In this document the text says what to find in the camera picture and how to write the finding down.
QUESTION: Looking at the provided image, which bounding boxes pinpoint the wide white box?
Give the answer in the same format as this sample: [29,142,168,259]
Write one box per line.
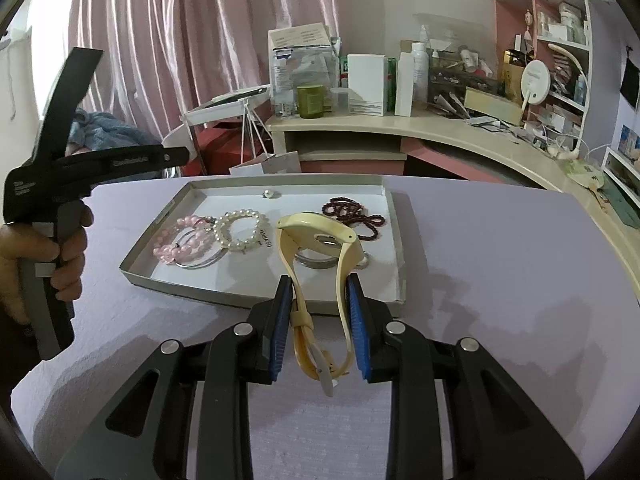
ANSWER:
[347,53,388,117]

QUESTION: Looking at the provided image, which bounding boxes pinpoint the green box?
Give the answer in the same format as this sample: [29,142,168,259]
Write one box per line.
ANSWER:
[387,57,399,113]

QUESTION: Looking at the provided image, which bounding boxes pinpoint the thin silver bangles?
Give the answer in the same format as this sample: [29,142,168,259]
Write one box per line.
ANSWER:
[172,230,228,272]

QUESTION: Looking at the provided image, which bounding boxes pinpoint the flat gold box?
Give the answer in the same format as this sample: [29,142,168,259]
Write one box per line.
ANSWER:
[465,86,525,121]

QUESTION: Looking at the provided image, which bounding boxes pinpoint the bag of plastic packets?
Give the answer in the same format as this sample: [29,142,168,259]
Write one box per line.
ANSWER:
[267,22,341,118]

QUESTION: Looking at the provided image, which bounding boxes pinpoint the red box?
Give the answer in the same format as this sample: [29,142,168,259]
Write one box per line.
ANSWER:
[192,127,276,176]

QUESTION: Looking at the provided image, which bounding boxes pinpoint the grey cardboard tray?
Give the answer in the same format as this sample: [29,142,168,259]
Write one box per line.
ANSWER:
[118,181,407,318]

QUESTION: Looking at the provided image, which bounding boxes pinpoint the cluttered cosmetics organizer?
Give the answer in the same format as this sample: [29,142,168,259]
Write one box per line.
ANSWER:
[430,45,506,96]

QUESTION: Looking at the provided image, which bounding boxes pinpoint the white spray bottle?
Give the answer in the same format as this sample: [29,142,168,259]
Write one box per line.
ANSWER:
[411,25,432,106]

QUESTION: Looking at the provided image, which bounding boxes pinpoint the black hanging cloth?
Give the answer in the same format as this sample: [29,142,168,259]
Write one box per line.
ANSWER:
[620,47,640,111]

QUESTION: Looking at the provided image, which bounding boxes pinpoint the tall white box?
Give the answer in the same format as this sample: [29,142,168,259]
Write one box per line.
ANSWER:
[394,52,416,117]

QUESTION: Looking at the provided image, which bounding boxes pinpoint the person's left hand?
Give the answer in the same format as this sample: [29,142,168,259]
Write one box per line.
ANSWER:
[0,205,95,326]

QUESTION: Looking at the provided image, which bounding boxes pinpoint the gold gift bag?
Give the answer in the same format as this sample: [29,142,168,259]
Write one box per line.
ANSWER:
[501,49,527,101]

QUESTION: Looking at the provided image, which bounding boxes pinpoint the green hand fan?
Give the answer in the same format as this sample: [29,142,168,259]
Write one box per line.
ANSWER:
[565,159,607,192]

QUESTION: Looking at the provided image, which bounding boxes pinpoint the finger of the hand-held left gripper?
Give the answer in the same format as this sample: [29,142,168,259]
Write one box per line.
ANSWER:
[64,144,191,184]
[30,47,105,161]

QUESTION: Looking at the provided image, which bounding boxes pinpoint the white desk lamp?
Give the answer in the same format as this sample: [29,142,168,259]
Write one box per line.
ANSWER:
[547,42,593,158]

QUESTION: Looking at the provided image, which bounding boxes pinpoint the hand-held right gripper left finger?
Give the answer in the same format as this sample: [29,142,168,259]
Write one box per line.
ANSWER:
[55,274,296,480]

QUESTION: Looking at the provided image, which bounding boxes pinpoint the blue cloth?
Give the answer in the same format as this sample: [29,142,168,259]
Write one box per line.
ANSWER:
[65,110,161,153]

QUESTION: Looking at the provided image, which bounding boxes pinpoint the green jar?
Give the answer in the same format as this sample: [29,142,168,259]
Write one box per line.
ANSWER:
[296,84,326,120]

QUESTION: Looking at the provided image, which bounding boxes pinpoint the white paper bag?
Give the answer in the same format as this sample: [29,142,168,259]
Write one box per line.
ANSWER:
[228,151,302,177]

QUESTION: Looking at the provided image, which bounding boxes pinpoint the pink curtain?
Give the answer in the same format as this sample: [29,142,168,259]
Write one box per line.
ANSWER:
[65,0,346,126]

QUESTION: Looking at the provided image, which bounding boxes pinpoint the white pearl bracelet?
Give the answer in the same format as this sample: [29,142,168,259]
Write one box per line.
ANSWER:
[214,208,268,252]

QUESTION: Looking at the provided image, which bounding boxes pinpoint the wide silver bangle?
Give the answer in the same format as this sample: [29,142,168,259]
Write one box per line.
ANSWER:
[294,250,372,272]

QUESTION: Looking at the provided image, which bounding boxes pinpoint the cream wristwatch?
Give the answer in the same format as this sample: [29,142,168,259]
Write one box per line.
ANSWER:
[276,212,357,400]

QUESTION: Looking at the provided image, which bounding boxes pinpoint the pink bead bracelet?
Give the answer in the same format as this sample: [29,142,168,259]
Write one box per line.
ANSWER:
[154,214,217,267]

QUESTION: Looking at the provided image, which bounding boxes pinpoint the white wall shelf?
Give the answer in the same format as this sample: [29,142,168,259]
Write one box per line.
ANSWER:
[492,0,601,136]

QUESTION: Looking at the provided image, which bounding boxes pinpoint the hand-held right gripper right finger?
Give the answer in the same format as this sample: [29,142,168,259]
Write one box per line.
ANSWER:
[346,272,586,480]

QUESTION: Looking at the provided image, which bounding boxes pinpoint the dark red bead necklace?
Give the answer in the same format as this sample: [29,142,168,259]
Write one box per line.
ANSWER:
[321,198,386,241]

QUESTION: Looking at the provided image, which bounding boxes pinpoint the round white mirror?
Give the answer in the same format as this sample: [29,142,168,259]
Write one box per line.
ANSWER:
[520,59,551,122]

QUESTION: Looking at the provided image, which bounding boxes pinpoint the cream curved desk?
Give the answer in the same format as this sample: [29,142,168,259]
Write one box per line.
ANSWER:
[264,110,640,306]

